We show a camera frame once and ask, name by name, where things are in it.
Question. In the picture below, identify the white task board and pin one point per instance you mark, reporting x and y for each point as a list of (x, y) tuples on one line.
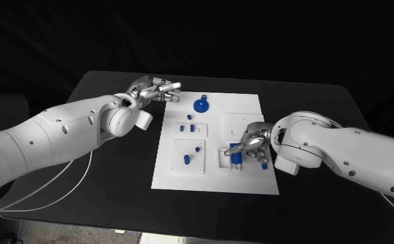
[(216, 180)]

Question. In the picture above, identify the large blue gear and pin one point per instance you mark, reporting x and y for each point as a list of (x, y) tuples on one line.
[(202, 106)]

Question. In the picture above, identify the short blue cylinder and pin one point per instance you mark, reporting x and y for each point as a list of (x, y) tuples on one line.
[(187, 159)]

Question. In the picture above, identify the blue block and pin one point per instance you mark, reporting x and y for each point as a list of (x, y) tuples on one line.
[(193, 128), (265, 166)]

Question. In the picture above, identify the small blue gear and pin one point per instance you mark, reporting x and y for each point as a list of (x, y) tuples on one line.
[(204, 97)]

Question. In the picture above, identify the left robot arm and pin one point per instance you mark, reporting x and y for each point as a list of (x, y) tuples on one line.
[(62, 133)]

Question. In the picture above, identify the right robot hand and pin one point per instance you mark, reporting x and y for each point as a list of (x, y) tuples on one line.
[(256, 139)]

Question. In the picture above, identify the long blue cylinder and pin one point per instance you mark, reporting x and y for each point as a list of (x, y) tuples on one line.
[(236, 159)]

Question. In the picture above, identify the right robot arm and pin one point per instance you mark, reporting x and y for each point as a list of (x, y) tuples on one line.
[(339, 146)]

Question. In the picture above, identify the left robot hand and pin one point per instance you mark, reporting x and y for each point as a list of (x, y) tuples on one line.
[(151, 90)]

